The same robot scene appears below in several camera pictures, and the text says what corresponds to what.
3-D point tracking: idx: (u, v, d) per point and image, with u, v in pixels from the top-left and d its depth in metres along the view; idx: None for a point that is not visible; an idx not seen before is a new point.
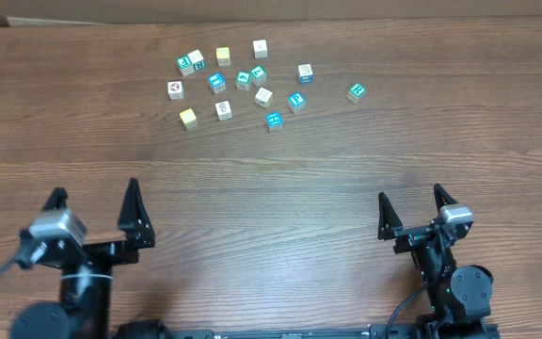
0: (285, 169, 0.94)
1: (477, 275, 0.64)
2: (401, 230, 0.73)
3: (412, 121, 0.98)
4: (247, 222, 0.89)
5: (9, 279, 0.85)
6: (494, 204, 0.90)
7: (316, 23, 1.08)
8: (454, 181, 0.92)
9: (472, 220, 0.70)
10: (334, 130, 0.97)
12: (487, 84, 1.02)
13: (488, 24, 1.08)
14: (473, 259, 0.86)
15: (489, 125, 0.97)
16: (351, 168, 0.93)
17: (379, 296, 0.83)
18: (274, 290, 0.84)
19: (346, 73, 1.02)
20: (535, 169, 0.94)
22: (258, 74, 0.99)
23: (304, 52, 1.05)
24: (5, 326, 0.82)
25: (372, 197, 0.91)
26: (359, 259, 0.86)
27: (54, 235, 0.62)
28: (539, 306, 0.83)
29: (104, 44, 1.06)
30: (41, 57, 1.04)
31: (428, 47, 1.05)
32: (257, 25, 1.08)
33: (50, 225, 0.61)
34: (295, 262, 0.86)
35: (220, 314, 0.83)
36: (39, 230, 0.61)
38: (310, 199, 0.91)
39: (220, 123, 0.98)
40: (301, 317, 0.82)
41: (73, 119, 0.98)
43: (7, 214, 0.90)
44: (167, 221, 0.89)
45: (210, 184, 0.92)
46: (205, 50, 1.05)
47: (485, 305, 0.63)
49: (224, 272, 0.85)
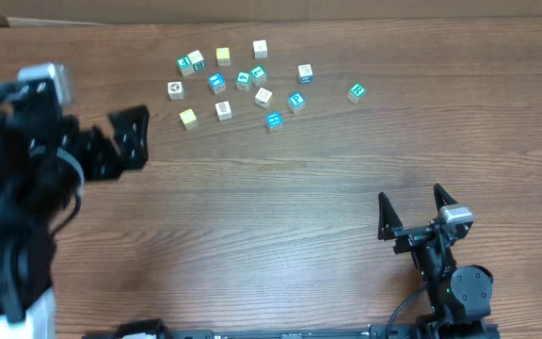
0: (285, 170, 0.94)
1: (477, 275, 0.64)
2: (400, 230, 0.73)
3: (412, 121, 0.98)
4: (247, 222, 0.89)
5: None
6: (494, 205, 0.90)
7: (316, 23, 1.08)
8: (454, 181, 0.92)
9: (472, 220, 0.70)
10: (334, 130, 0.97)
12: (487, 84, 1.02)
13: (488, 24, 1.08)
14: (472, 259, 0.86)
15: (489, 125, 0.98)
16: (351, 168, 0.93)
17: (379, 296, 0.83)
18: (274, 290, 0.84)
19: (346, 73, 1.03)
20: (535, 169, 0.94)
22: (258, 74, 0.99)
23: (304, 52, 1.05)
24: None
25: (372, 197, 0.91)
26: (359, 259, 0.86)
27: (36, 80, 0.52)
28: (539, 306, 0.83)
29: (104, 44, 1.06)
30: (41, 58, 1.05)
31: (428, 48, 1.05)
32: (257, 25, 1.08)
33: (38, 69, 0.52)
34: (295, 262, 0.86)
35: (220, 314, 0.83)
36: (26, 72, 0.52)
38: (310, 200, 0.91)
39: (220, 123, 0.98)
40: (301, 317, 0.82)
41: None
43: None
44: (167, 221, 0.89)
45: (210, 184, 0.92)
46: (205, 50, 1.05)
47: (485, 305, 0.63)
49: (224, 272, 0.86)
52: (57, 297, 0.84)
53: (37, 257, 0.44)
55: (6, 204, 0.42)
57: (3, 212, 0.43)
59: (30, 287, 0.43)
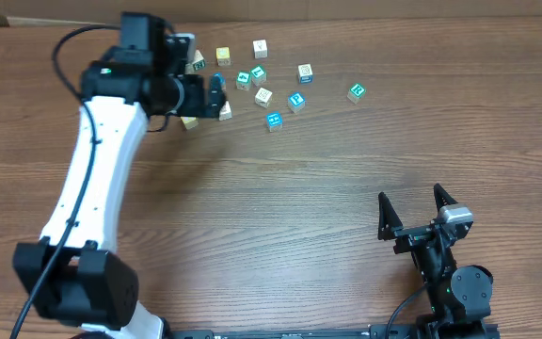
0: (285, 170, 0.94)
1: (477, 275, 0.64)
2: (401, 230, 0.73)
3: (412, 121, 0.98)
4: (247, 222, 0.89)
5: (9, 279, 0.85)
6: (494, 205, 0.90)
7: (316, 23, 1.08)
8: (454, 181, 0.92)
9: (472, 220, 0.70)
10: (334, 130, 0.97)
12: (487, 84, 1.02)
13: (488, 24, 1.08)
14: (473, 259, 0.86)
15: (489, 125, 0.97)
16: (351, 168, 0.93)
17: (379, 296, 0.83)
18: (274, 290, 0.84)
19: (346, 72, 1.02)
20: (535, 169, 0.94)
22: (258, 74, 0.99)
23: (304, 52, 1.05)
24: (5, 325, 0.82)
25: (372, 197, 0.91)
26: (359, 259, 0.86)
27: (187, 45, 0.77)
28: (539, 306, 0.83)
29: (104, 44, 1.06)
30: (41, 57, 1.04)
31: (428, 48, 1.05)
32: (257, 25, 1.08)
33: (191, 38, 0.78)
34: (295, 262, 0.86)
35: (220, 314, 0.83)
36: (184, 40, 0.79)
38: (310, 199, 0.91)
39: (220, 123, 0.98)
40: (301, 317, 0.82)
41: (73, 119, 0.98)
43: (7, 214, 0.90)
44: (167, 221, 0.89)
45: (210, 184, 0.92)
46: (205, 50, 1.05)
47: (485, 305, 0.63)
49: (224, 271, 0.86)
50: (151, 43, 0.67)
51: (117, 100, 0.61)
52: None
53: (157, 92, 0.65)
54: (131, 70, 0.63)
55: (151, 56, 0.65)
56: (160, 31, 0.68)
57: (145, 59, 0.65)
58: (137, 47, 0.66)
59: (145, 105, 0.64)
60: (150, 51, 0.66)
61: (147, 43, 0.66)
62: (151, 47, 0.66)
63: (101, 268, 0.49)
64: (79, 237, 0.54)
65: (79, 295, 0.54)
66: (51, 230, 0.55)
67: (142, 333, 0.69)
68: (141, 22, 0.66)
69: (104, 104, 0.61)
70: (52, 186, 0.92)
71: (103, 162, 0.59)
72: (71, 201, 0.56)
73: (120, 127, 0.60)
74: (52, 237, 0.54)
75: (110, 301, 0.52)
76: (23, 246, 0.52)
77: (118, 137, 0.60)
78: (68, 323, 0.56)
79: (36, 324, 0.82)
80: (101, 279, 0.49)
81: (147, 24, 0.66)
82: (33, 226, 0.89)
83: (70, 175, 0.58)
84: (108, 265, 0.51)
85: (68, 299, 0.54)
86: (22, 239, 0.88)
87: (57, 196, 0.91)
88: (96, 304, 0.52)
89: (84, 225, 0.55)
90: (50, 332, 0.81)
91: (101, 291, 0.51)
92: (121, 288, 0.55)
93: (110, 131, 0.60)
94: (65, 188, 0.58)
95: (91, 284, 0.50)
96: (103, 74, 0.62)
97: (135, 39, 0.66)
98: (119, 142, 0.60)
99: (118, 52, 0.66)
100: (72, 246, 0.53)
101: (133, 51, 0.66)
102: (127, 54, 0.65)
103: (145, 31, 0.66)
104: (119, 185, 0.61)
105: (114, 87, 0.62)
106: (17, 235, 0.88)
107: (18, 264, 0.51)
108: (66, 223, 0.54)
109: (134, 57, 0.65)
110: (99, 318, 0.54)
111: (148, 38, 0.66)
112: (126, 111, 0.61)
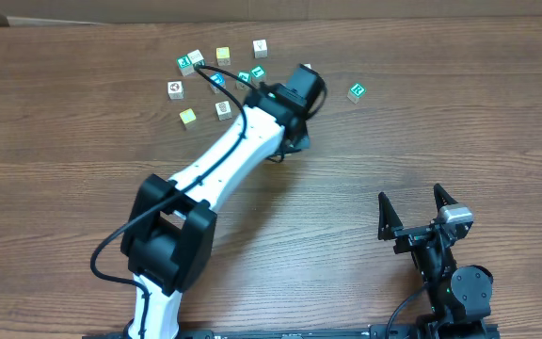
0: (285, 170, 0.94)
1: (477, 275, 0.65)
2: (401, 230, 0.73)
3: (412, 121, 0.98)
4: (247, 222, 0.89)
5: (9, 280, 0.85)
6: (494, 205, 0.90)
7: (316, 23, 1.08)
8: (454, 180, 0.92)
9: (472, 220, 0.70)
10: (334, 130, 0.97)
12: (487, 84, 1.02)
13: (488, 24, 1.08)
14: (473, 259, 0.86)
15: (489, 125, 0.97)
16: (351, 168, 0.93)
17: (379, 296, 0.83)
18: (274, 290, 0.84)
19: (346, 72, 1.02)
20: (535, 169, 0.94)
22: (258, 74, 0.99)
23: (304, 52, 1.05)
24: (5, 326, 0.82)
25: (372, 197, 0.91)
26: (359, 259, 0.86)
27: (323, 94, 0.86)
28: (539, 306, 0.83)
29: (104, 45, 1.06)
30: (41, 57, 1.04)
31: (427, 48, 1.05)
32: (257, 24, 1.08)
33: None
34: (295, 263, 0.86)
35: (220, 314, 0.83)
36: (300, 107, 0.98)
38: (310, 200, 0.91)
39: (220, 123, 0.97)
40: (301, 317, 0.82)
41: (73, 119, 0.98)
43: (7, 214, 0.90)
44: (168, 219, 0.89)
45: None
46: (205, 50, 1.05)
47: (485, 305, 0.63)
49: (224, 271, 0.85)
50: (309, 94, 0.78)
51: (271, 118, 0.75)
52: (57, 297, 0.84)
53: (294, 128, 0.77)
54: (288, 104, 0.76)
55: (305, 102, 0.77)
56: (319, 87, 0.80)
57: (299, 102, 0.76)
58: (297, 90, 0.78)
59: (281, 135, 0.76)
60: (305, 99, 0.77)
61: (306, 92, 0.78)
62: (308, 96, 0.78)
63: (207, 221, 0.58)
64: (199, 194, 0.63)
65: (167, 243, 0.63)
66: (181, 177, 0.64)
67: (171, 319, 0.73)
68: (310, 76, 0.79)
69: (259, 113, 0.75)
70: (52, 186, 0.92)
71: (242, 153, 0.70)
72: (205, 167, 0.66)
73: (263, 137, 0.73)
74: (179, 181, 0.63)
75: (192, 258, 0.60)
76: (156, 176, 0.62)
77: (258, 142, 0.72)
78: (139, 262, 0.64)
79: (36, 324, 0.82)
80: (203, 233, 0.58)
81: (313, 82, 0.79)
82: (33, 226, 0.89)
83: (211, 152, 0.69)
84: (212, 226, 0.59)
85: (157, 242, 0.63)
86: (22, 238, 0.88)
87: (57, 195, 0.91)
88: (179, 251, 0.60)
89: (205, 188, 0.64)
90: (50, 332, 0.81)
91: (193, 242, 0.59)
92: (199, 259, 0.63)
93: (254, 137, 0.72)
94: (201, 157, 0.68)
95: (191, 232, 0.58)
96: (271, 98, 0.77)
97: (299, 86, 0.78)
98: (257, 146, 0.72)
99: (281, 87, 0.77)
100: (189, 196, 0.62)
101: (295, 91, 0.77)
102: (288, 92, 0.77)
103: (310, 83, 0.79)
104: (237, 177, 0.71)
105: (268, 110, 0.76)
106: (17, 235, 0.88)
107: (146, 185, 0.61)
108: (193, 180, 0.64)
109: (292, 98, 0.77)
110: (169, 269, 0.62)
111: (309, 89, 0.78)
112: (273, 128, 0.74)
